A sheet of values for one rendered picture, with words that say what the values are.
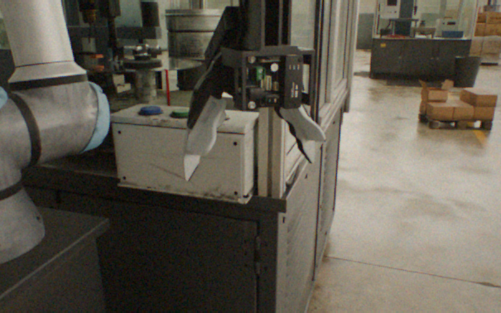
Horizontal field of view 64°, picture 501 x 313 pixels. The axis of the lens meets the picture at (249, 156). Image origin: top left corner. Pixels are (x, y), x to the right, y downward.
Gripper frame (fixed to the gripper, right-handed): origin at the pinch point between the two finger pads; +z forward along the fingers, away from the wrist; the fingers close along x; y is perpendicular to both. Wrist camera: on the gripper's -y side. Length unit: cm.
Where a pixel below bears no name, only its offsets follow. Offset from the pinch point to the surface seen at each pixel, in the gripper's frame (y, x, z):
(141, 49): -78, -2, -8
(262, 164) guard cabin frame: -25.5, 12.5, 9.7
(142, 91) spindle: -77, -3, 3
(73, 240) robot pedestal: -21.0, -21.4, 16.3
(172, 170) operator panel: -32.7, -3.4, 11.4
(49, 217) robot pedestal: -30.8, -25.5, 16.3
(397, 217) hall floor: -120, 136, 91
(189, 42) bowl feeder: -138, 25, -6
